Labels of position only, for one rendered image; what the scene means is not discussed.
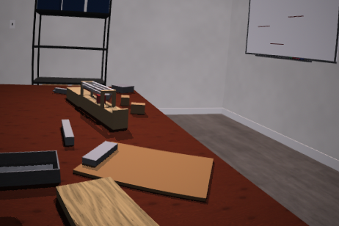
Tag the tan flat board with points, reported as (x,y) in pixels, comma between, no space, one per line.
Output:
(158,171)

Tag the light brown wooden board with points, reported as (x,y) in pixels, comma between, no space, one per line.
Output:
(100,202)

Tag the black open-top tray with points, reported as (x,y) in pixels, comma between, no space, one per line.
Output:
(40,167)

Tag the small brown block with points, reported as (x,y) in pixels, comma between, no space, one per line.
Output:
(137,108)
(125,100)

